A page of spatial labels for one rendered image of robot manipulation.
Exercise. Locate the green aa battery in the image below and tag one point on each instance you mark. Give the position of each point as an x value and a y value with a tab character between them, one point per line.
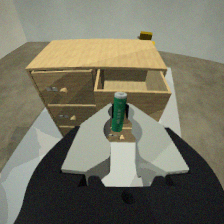
120	99

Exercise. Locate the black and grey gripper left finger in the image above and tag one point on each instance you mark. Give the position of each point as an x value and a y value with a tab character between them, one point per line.
83	152

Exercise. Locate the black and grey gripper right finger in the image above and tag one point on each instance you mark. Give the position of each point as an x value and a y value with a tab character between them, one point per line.
161	152

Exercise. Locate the light wooden chest of drawers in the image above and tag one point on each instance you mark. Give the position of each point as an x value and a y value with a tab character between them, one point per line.
121	54

